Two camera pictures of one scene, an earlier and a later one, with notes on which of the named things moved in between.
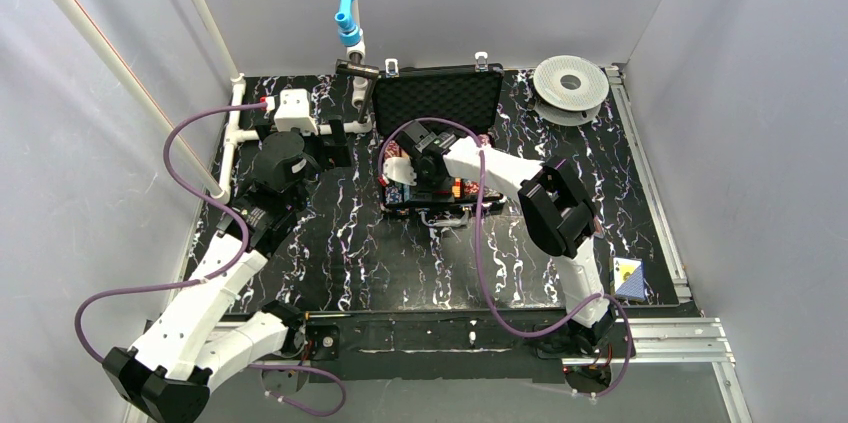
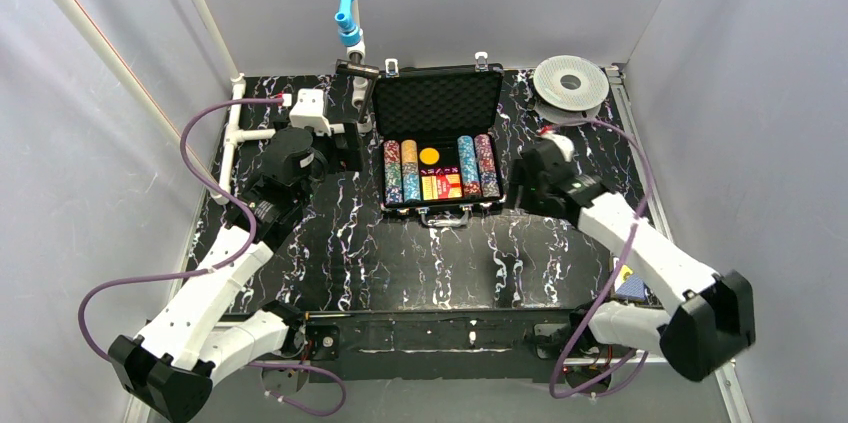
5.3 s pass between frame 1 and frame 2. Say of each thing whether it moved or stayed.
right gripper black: moved
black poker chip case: stayed
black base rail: stayed
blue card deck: stayed
